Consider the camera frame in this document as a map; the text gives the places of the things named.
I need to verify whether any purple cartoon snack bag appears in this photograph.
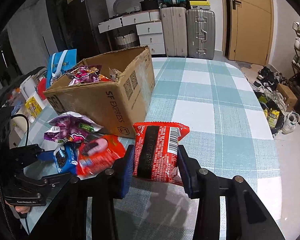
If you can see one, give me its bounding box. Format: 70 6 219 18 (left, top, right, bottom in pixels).
66 65 111 86

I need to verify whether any blue Doraemon tote bag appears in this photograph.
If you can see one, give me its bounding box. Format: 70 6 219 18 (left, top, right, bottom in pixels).
46 49 77 89

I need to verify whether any white drawer cabinet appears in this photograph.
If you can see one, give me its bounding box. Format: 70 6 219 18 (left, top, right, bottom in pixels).
98 10 165 55

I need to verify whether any wooden door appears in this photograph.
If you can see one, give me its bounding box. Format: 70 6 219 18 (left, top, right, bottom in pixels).
222 0 274 66

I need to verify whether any woven laundry basket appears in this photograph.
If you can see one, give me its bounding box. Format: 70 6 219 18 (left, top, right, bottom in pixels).
115 31 140 49

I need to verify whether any blue Oreo packet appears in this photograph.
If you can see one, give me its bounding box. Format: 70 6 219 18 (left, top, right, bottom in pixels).
37 142 80 176

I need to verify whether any white sneaker on floor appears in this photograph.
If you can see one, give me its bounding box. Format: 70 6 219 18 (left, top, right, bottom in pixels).
281 111 300 134

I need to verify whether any noodle picture snack bag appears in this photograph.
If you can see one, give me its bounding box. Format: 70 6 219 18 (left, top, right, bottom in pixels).
98 68 122 82

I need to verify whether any red Oreo packet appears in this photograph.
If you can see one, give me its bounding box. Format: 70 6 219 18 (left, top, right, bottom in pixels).
76 135 126 177

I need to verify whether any small cardboard box on floor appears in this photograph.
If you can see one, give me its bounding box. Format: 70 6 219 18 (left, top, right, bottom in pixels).
276 83 298 112

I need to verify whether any beige suitcase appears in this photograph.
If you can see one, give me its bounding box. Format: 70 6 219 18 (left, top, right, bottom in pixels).
160 7 188 57

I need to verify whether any black refrigerator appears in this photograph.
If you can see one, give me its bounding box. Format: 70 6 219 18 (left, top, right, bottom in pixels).
45 0 110 61

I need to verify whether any person's left hand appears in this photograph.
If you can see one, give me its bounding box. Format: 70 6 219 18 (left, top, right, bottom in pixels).
5 201 31 214

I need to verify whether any red snack bag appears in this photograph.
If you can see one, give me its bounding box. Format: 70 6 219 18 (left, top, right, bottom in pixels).
133 121 190 186

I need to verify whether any teal plaid tablecloth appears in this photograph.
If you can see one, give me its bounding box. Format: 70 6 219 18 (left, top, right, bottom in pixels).
115 57 282 239

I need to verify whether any silver suitcase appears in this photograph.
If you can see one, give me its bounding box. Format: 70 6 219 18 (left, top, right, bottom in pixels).
186 9 216 60

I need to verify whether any black cable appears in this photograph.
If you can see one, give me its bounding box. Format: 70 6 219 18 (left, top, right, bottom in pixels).
9 113 31 147

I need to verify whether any silver purple snack bag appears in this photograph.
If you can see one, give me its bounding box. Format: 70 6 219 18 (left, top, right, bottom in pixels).
44 111 103 143

